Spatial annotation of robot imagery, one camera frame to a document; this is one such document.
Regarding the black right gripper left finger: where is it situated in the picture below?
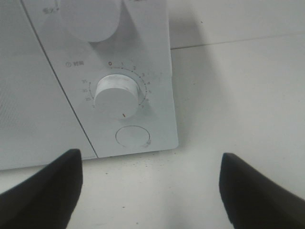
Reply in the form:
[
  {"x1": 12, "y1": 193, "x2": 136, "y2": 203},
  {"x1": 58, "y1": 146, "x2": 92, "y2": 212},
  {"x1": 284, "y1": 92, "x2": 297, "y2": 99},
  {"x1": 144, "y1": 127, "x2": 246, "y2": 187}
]
[{"x1": 0, "y1": 149, "x2": 83, "y2": 229}]

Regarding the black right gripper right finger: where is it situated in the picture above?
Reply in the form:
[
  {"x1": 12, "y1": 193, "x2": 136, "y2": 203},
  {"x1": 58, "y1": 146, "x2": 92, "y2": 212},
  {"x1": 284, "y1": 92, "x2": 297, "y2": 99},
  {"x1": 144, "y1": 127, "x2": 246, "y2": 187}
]
[{"x1": 219, "y1": 153, "x2": 305, "y2": 229}]

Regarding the white microwave door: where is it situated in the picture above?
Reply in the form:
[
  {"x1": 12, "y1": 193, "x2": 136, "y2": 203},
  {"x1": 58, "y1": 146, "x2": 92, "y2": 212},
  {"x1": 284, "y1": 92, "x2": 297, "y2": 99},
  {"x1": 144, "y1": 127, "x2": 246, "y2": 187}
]
[{"x1": 0, "y1": 0, "x2": 96, "y2": 170}]

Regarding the round door release button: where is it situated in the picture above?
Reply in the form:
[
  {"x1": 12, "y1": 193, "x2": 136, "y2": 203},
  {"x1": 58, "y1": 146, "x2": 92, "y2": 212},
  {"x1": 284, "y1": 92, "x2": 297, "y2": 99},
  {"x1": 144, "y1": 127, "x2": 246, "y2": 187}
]
[{"x1": 115, "y1": 125, "x2": 150, "y2": 148}]

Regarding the lower white timer knob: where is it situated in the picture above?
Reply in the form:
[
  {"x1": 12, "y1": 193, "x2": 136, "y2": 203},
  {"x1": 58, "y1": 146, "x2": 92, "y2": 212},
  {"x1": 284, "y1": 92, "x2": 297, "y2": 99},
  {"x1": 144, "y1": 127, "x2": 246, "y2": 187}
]
[{"x1": 94, "y1": 74, "x2": 140, "y2": 119}]

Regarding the white microwave oven body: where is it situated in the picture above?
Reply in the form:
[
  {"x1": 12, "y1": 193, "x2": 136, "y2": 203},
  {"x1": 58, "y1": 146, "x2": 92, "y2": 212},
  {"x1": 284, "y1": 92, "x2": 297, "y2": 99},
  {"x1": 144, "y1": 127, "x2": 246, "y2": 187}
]
[{"x1": 0, "y1": 0, "x2": 179, "y2": 171}]

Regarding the upper white power knob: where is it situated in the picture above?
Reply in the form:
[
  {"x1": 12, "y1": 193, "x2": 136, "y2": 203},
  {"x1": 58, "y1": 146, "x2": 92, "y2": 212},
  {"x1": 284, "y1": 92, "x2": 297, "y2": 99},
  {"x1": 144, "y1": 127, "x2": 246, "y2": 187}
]
[{"x1": 60, "y1": 0, "x2": 122, "y2": 42}]

